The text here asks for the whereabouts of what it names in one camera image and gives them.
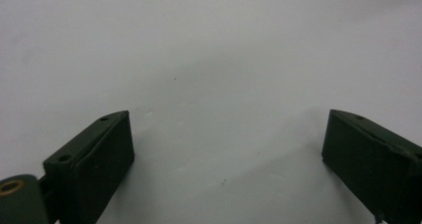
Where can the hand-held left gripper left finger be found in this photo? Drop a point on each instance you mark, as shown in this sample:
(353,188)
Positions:
(96,171)

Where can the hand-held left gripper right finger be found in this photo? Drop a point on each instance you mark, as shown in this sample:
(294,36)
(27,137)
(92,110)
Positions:
(371,164)

